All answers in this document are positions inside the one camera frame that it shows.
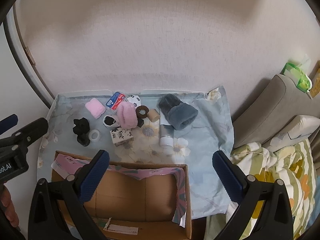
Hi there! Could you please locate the white tape ring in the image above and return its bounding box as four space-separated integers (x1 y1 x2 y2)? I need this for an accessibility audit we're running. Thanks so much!
88 129 102 142

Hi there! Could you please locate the black bottle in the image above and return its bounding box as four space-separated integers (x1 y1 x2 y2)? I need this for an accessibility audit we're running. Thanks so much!
73 118 90 147

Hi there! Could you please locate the white box with calligraphy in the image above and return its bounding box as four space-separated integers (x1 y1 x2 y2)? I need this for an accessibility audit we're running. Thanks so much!
110 127 134 146

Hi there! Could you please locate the panda sock with black opening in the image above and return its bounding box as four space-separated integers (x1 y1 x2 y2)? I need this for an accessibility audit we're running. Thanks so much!
103 115 120 129

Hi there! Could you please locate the small pink fluffy sock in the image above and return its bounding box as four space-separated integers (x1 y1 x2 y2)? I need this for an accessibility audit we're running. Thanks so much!
85 98 106 119

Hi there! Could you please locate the silver cosmetic tube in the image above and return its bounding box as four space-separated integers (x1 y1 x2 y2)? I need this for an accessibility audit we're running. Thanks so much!
159 112 174 147

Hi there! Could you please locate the red and black box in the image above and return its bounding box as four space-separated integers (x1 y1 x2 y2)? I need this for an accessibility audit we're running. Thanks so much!
137 118 144 128

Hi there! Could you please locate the grey blue fluffy sock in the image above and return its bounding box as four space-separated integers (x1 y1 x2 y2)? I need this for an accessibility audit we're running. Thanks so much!
158 94 198 130

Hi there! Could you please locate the large pink fluffy sock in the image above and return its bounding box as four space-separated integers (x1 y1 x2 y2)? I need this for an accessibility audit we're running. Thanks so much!
117 101 138 129

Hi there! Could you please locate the red blue plastic packet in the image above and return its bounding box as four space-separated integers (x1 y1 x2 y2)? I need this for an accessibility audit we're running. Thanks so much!
105 92 126 111

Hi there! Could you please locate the brown ring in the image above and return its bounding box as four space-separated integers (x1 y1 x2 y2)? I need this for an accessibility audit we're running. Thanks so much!
135 105 150 119

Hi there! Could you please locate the beige cylinder jar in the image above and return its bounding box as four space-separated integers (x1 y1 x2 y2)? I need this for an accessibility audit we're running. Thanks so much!
147 109 160 122

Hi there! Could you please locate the person's left hand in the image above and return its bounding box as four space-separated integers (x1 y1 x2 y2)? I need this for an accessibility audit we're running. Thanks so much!
1 186 19 228

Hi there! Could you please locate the cardboard box with pink lining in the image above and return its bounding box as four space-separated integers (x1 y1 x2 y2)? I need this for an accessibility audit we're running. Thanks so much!
50 151 193 240

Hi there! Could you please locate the floral light blue tablecloth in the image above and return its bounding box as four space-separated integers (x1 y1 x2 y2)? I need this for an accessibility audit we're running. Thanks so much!
37 87 234 219

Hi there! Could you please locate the white pillow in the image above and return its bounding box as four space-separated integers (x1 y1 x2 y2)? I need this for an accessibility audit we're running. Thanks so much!
263 115 319 152

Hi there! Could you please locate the grey sofa cushion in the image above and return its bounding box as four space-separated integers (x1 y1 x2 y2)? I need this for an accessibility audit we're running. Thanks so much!
233 74 319 148

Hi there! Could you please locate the green plastic bag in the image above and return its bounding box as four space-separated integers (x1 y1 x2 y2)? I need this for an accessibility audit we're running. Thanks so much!
280 54 312 93

